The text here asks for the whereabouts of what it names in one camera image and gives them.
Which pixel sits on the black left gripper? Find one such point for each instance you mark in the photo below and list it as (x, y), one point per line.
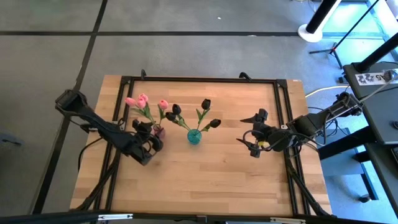
(140, 151)

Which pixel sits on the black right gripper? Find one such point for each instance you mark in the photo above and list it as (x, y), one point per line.
(276, 140)

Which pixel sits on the pink glass vase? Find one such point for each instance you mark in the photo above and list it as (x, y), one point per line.
(160, 133)

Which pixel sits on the blue glass vase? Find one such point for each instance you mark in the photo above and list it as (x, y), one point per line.
(194, 137)

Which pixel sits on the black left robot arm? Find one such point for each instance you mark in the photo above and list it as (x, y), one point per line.
(102, 129)

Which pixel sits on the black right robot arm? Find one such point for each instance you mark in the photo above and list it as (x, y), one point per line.
(317, 119)

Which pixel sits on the white round column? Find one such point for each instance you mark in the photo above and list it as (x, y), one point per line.
(311, 35)

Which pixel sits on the black tripod stand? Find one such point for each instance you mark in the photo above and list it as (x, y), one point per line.
(333, 49)

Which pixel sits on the black crossbar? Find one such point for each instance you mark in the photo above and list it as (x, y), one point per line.
(62, 217)

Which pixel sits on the black side table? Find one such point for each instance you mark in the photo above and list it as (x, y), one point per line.
(379, 118)

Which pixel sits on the white printed label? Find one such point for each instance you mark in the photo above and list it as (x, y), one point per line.
(370, 78)

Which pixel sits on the black caster wheel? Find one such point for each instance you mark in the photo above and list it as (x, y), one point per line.
(364, 198)

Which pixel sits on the grey chair foot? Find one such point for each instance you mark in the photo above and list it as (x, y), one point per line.
(7, 140)

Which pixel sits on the black slanted pole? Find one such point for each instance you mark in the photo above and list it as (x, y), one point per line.
(377, 53)

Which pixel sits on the black frame clamp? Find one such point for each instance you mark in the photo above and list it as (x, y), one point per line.
(245, 75)
(143, 74)

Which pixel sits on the black aluminium table frame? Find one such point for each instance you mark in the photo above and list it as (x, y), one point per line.
(202, 79)

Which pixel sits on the silver metal bracket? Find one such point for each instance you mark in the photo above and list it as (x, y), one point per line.
(287, 220)
(115, 216)

